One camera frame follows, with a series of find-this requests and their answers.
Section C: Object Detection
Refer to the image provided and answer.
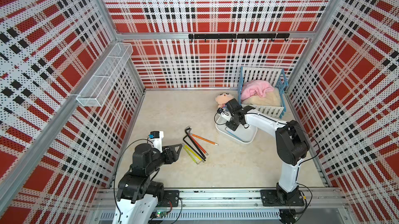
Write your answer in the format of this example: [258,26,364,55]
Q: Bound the white wire mesh shelf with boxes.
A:
[77,43,133,107]

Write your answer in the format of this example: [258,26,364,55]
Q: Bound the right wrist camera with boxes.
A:
[217,108,232,122]

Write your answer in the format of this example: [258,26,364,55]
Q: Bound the red hex key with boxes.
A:
[190,135,208,156]

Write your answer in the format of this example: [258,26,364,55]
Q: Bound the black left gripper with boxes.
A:
[145,143,182,174]

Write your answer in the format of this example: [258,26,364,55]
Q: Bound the thin black hex key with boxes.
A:
[183,135,206,162]

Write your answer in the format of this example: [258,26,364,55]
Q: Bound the white plastic storage box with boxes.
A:
[216,114,258,145]

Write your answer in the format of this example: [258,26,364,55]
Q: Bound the cream fluffy blanket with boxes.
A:
[242,88,282,106]

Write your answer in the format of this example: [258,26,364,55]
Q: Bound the pink fleece blanket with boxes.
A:
[241,80,274,101]

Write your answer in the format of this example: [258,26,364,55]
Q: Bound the plush doll pink head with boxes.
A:
[215,93,234,108]

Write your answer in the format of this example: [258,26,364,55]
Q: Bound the orange hex key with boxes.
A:
[191,134,219,146]

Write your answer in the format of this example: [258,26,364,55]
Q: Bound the yellow hex key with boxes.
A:
[182,143,203,165]

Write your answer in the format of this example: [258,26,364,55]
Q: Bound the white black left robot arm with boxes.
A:
[113,144,183,224]

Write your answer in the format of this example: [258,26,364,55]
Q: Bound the blue white toy crib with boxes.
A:
[238,67,288,118]

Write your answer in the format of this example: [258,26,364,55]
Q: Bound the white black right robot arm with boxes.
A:
[220,99,310,206]

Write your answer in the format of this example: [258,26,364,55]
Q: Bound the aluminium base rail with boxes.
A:
[93,188,347,222]

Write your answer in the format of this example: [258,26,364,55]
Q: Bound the green hex key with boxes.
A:
[183,145,197,164]

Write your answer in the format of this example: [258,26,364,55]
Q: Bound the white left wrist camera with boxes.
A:
[149,131,164,153]

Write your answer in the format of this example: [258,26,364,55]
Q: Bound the black wall hook rail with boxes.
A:
[188,33,290,41]

